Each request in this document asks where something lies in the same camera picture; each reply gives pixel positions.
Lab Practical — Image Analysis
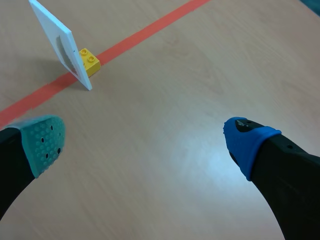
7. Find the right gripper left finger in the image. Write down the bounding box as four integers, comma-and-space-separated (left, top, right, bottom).
0, 114, 67, 222

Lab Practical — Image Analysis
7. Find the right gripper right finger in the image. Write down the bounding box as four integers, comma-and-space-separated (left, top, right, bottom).
222, 116, 320, 240

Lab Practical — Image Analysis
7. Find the leaf picture card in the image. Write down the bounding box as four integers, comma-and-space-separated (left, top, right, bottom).
28, 0, 93, 91

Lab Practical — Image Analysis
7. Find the small yellow stand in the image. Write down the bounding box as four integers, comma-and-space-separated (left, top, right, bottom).
78, 47, 102, 78

